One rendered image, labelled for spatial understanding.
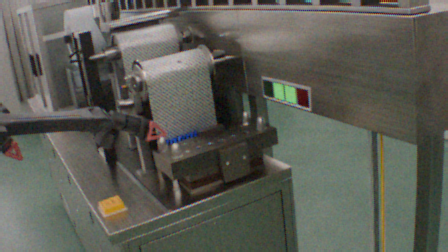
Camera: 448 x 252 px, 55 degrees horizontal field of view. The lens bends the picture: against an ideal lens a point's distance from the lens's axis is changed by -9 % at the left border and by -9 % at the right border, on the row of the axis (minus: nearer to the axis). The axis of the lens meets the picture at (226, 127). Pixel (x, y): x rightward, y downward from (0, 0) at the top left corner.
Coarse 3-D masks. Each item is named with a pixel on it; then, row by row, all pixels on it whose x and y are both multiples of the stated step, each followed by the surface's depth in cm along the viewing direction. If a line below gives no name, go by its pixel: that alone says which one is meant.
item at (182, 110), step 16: (208, 80) 166; (160, 96) 158; (176, 96) 161; (192, 96) 164; (208, 96) 167; (160, 112) 160; (176, 112) 163; (192, 112) 166; (208, 112) 169; (176, 128) 164; (192, 128) 167
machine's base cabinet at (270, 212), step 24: (48, 144) 294; (72, 192) 229; (264, 192) 157; (288, 192) 162; (72, 216) 286; (192, 216) 145; (216, 216) 150; (240, 216) 154; (264, 216) 159; (288, 216) 164; (96, 240) 195; (144, 240) 138; (168, 240) 142; (192, 240) 147; (216, 240) 151; (240, 240) 156; (264, 240) 162; (288, 240) 167
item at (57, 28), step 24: (96, 0) 239; (120, 0) 245; (24, 24) 297; (48, 24) 229; (72, 24) 235; (48, 48) 232; (72, 48) 238; (96, 48) 245; (72, 72) 241; (48, 96) 257; (72, 96) 244
